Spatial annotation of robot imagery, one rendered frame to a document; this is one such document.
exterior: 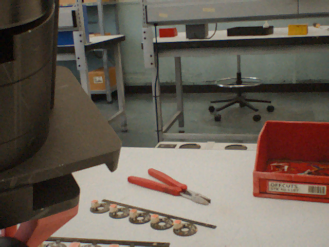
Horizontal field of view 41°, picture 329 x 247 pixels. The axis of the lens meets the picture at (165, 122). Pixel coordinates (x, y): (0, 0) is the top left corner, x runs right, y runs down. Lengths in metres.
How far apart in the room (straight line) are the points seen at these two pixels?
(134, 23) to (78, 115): 4.65
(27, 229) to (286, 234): 0.30
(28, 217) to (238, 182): 0.41
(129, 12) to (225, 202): 4.40
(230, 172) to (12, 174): 0.45
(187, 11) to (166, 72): 2.34
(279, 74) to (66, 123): 4.48
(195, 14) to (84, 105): 2.31
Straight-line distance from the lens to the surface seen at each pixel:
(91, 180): 0.60
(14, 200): 0.17
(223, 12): 2.48
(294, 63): 4.62
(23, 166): 0.17
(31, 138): 0.17
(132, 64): 4.90
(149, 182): 0.55
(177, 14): 2.52
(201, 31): 2.61
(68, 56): 2.86
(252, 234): 0.45
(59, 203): 0.18
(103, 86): 4.56
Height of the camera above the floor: 0.97
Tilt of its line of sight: 15 degrees down
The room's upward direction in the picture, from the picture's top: 4 degrees counter-clockwise
